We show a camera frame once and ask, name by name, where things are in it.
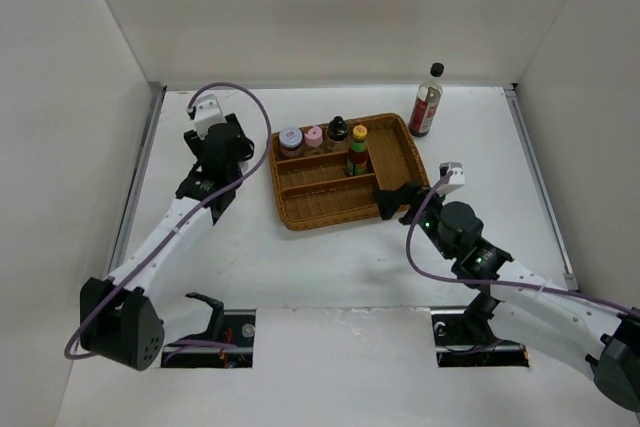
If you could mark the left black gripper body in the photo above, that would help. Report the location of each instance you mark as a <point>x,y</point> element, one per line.
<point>245,154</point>

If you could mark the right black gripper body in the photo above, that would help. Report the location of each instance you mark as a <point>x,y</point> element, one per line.
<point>429,223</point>

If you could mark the red sauce bottle green label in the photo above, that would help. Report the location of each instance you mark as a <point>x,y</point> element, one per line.
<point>358,154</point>

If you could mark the sauce jar white lid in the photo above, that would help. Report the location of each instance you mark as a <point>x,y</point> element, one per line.
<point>290,142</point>

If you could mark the pink lid spice shaker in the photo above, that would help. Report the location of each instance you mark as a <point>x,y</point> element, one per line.
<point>313,139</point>

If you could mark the black lid pepper shaker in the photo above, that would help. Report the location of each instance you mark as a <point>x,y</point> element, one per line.
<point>337,133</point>

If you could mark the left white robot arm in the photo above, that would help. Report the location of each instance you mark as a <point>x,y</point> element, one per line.
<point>120,319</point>

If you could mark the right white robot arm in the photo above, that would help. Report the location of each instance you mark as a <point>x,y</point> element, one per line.
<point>597,338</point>

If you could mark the tall dark vinegar bottle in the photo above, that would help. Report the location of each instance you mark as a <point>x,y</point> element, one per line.
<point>426,102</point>

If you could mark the brown wicker divided basket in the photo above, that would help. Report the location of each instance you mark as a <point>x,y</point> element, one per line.
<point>313,191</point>

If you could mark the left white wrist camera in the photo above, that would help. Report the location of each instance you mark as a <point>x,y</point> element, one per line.
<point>205,113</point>

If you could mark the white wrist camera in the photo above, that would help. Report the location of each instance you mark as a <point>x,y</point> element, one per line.
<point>453,177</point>
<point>205,113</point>

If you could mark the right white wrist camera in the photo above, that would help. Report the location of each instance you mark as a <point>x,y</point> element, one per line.
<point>453,177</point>

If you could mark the left metal table rail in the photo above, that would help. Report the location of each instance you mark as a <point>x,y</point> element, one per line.
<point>120,244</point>

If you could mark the metal table rail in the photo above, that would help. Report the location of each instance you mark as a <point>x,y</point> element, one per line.
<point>512,99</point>
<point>120,244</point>

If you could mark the right metal table rail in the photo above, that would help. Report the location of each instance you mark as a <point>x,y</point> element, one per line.
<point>512,99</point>

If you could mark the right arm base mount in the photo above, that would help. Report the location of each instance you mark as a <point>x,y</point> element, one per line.
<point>463,338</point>

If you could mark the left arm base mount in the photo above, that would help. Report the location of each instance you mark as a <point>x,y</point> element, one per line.
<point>221,338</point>

